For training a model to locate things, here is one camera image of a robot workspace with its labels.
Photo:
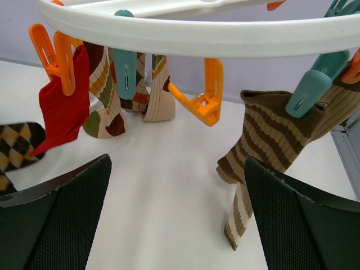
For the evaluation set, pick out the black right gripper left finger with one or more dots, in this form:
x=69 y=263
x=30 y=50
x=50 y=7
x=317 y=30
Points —
x=52 y=225

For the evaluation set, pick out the brown yellow argyle sock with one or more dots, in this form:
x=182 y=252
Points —
x=18 y=140

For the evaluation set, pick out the orange clothes peg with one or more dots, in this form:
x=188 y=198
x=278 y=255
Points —
x=351 y=76
x=206 y=106
x=56 y=56

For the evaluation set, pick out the plain brown sock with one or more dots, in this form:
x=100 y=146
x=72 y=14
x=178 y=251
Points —
x=342 y=100

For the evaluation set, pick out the red sock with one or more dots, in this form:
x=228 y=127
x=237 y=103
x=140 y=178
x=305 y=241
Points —
x=64 y=115

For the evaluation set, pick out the beige patchwork argyle sock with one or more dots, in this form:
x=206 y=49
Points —
x=117 y=80

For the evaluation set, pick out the teal clothes peg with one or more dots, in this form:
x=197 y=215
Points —
x=316 y=82

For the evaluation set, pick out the white round clip hanger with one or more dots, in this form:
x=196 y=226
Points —
x=146 y=26

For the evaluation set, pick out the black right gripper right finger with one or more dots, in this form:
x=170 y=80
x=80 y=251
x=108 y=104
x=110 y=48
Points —
x=300 y=226

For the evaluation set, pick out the brown striped sock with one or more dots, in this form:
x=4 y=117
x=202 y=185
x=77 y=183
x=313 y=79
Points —
x=270 y=135

